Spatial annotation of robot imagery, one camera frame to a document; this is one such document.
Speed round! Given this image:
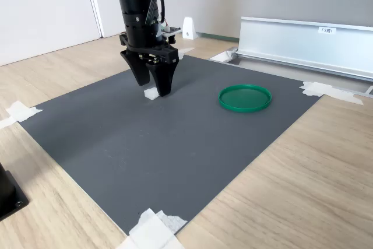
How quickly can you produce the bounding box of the white masking tape piece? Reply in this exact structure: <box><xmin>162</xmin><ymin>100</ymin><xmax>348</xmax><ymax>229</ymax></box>
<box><xmin>299</xmin><ymin>81</ymin><xmax>364</xmax><ymax>106</ymax></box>
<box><xmin>116</xmin><ymin>208</ymin><xmax>189</xmax><ymax>249</ymax></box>
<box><xmin>175</xmin><ymin>47</ymin><xmax>196</xmax><ymax>60</ymax></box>
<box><xmin>0</xmin><ymin>100</ymin><xmax>44</xmax><ymax>129</ymax></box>

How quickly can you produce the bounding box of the dark grey mat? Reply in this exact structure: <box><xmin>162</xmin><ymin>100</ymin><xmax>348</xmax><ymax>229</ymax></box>
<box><xmin>19</xmin><ymin>54</ymin><xmax>326</xmax><ymax>237</ymax></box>

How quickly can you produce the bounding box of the small white plastic terminal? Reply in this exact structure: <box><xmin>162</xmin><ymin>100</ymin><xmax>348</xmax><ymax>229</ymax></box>
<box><xmin>143</xmin><ymin>87</ymin><xmax>160</xmax><ymax>100</ymax></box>

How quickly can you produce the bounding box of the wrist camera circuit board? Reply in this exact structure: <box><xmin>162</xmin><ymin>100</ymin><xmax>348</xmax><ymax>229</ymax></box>
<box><xmin>159</xmin><ymin>23</ymin><xmax>182</xmax><ymax>43</ymax></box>

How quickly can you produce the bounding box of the silver cable duct frame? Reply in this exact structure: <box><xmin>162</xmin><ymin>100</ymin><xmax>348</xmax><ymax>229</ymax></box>
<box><xmin>209</xmin><ymin>47</ymin><xmax>373</xmax><ymax>99</ymax></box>

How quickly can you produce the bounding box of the grey ribbon cable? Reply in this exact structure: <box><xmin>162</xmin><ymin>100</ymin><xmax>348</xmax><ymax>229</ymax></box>
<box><xmin>145</xmin><ymin>0</ymin><xmax>160</xmax><ymax>25</ymax></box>

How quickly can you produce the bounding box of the small white bracket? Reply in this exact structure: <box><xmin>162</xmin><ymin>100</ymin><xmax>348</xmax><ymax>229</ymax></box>
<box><xmin>182</xmin><ymin>16</ymin><xmax>199</xmax><ymax>40</ymax></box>

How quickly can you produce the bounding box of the round green lid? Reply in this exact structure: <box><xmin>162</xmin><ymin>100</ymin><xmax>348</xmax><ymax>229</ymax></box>
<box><xmin>218</xmin><ymin>84</ymin><xmax>273</xmax><ymax>114</ymax></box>

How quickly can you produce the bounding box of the green partition frame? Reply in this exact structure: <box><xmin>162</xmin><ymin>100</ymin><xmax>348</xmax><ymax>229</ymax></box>
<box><xmin>195</xmin><ymin>31</ymin><xmax>240</xmax><ymax>42</ymax></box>

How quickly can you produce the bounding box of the white drawer cabinet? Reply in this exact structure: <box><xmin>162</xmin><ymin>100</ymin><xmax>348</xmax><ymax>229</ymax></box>
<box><xmin>0</xmin><ymin>0</ymin><xmax>103</xmax><ymax>66</ymax></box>

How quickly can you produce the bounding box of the silver cable duct lid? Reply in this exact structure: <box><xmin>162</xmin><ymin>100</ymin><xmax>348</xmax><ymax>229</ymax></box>
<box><xmin>238</xmin><ymin>16</ymin><xmax>373</xmax><ymax>82</ymax></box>

